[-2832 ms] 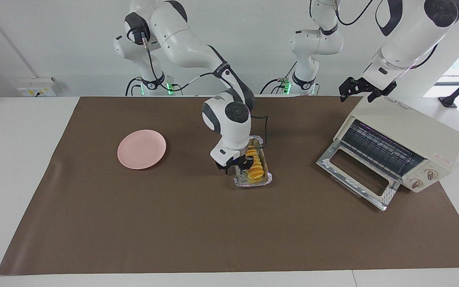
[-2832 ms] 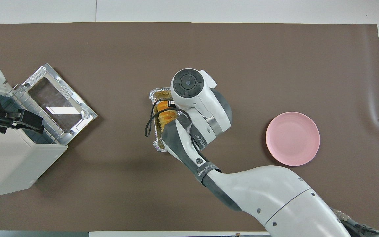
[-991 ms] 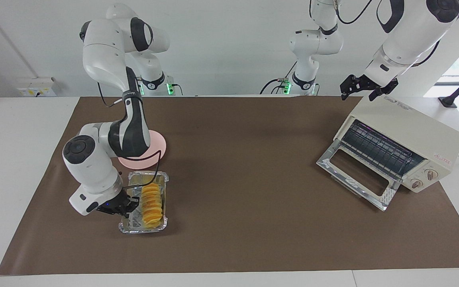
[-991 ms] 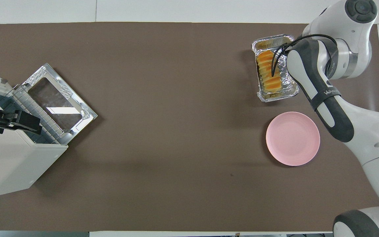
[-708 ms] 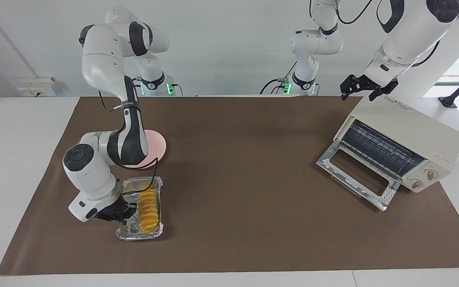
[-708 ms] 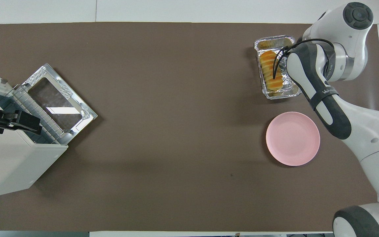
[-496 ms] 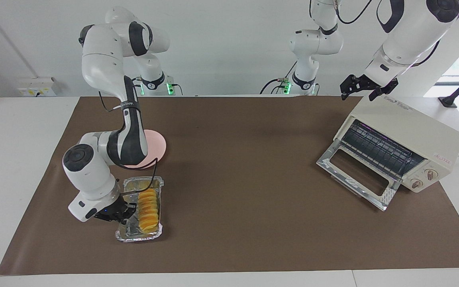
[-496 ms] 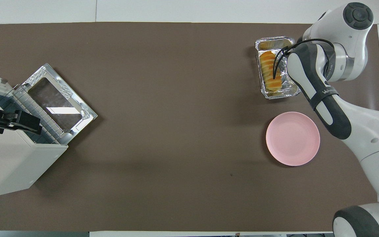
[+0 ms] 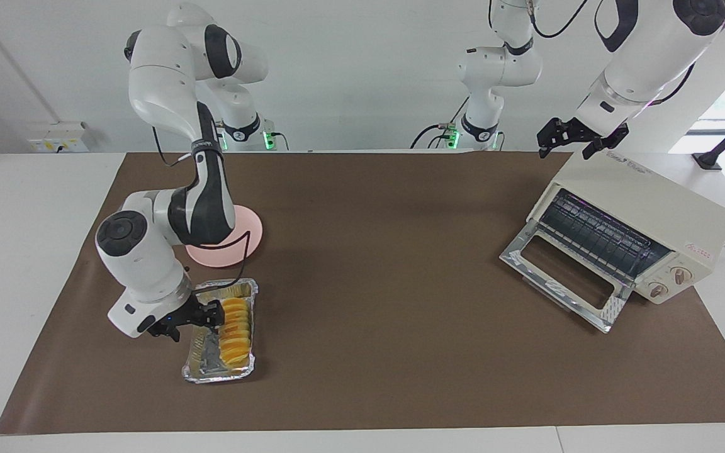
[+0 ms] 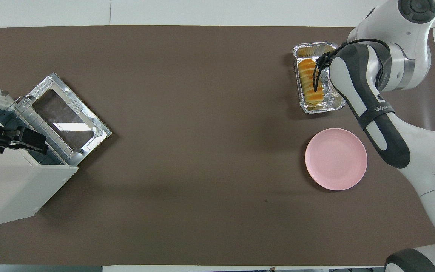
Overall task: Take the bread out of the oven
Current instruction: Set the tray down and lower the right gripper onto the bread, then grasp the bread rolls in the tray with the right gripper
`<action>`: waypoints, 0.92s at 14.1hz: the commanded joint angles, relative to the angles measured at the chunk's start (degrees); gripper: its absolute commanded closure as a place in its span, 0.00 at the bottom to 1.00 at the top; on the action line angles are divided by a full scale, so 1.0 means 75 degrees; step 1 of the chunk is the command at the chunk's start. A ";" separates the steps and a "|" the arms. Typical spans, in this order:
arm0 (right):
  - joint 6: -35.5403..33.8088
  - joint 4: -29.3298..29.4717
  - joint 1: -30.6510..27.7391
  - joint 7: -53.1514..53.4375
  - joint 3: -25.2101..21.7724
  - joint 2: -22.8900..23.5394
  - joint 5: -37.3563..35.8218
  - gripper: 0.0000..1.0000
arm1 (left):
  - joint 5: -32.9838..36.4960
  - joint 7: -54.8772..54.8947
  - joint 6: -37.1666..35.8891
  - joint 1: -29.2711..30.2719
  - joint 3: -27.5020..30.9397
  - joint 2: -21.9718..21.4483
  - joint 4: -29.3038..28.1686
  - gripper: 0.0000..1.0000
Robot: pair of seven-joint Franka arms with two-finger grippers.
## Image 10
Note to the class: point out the golden bread loaf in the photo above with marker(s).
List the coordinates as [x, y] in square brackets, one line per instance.
[306, 75]

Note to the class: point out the aluminium foil tray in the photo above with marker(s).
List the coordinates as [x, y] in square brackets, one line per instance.
[334, 100]

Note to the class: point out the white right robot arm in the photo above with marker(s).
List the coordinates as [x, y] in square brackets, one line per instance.
[421, 158]

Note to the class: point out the cream toaster oven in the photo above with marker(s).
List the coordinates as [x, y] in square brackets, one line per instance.
[10, 181]

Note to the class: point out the silver glass oven door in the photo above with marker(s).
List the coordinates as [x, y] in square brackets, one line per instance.
[62, 113]

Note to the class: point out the brown table mat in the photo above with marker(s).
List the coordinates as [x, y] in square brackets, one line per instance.
[202, 151]

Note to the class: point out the pink round plate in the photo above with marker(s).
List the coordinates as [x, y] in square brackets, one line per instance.
[336, 159]

